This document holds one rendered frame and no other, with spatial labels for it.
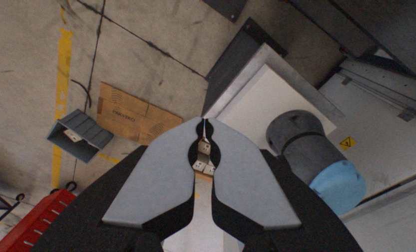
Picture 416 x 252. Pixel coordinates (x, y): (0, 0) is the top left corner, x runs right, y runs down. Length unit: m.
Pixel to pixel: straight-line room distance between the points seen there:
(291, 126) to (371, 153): 0.56
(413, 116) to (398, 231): 0.43
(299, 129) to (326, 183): 0.15
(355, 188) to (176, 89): 1.21
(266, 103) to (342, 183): 0.24
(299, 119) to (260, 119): 0.10
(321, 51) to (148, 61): 1.18
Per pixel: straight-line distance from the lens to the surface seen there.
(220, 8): 1.23
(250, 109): 0.49
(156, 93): 1.44
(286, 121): 0.49
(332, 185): 0.37
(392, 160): 0.95
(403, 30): 0.73
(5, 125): 2.65
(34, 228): 2.57
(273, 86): 0.47
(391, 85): 1.17
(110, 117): 1.75
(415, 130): 0.98
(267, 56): 0.51
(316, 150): 0.41
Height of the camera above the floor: 1.23
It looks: 56 degrees down
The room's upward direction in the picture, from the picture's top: 171 degrees counter-clockwise
